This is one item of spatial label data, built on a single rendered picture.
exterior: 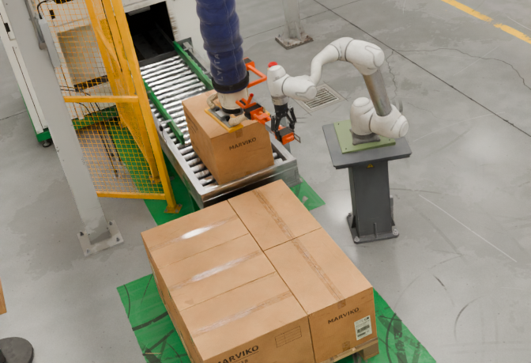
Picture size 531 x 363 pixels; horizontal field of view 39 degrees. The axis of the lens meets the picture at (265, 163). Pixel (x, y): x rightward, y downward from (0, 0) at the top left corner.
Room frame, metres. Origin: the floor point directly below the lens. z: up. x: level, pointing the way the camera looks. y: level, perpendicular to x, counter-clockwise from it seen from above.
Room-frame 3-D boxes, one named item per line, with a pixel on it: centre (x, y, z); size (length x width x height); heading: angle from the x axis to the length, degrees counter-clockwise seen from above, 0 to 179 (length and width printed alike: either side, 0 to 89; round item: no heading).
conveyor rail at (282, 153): (5.28, 0.18, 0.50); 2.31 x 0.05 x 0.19; 18
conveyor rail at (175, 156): (5.08, 0.80, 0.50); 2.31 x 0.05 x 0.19; 18
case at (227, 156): (4.41, 0.22, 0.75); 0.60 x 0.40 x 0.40; 18
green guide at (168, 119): (5.43, 0.85, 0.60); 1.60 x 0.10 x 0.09; 18
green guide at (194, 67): (5.60, 0.34, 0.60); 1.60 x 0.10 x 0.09; 18
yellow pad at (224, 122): (3.99, 0.21, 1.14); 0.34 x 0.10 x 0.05; 25
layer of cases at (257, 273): (3.34, 0.20, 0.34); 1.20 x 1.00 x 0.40; 18
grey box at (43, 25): (4.49, 1.22, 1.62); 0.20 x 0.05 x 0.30; 18
